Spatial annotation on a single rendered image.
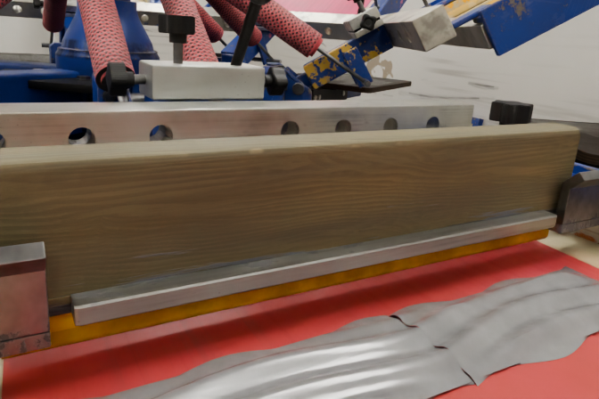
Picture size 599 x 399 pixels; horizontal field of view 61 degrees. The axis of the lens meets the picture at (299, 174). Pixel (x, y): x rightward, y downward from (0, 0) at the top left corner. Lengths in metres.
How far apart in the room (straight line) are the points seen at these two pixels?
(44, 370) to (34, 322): 0.04
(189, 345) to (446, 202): 0.19
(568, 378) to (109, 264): 0.24
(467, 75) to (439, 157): 2.62
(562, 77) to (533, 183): 2.20
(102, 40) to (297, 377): 0.56
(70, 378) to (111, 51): 0.51
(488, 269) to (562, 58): 2.25
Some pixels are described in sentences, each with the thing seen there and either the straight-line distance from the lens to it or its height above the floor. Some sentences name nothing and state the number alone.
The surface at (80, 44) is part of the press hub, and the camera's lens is 1.04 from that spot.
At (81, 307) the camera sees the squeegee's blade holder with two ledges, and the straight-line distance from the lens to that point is 0.25.
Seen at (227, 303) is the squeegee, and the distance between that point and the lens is 0.31.
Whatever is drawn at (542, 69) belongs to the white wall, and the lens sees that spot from 2.68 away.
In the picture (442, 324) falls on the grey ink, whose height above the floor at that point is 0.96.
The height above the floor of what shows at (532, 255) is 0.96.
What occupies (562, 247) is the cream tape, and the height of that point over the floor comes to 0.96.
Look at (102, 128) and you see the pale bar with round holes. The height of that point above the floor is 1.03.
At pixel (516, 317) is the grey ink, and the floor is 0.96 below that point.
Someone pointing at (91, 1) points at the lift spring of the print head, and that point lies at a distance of 0.80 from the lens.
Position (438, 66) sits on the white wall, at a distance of 3.11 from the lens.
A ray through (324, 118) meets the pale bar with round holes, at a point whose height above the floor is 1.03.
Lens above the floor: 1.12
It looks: 16 degrees down
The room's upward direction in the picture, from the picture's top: 4 degrees clockwise
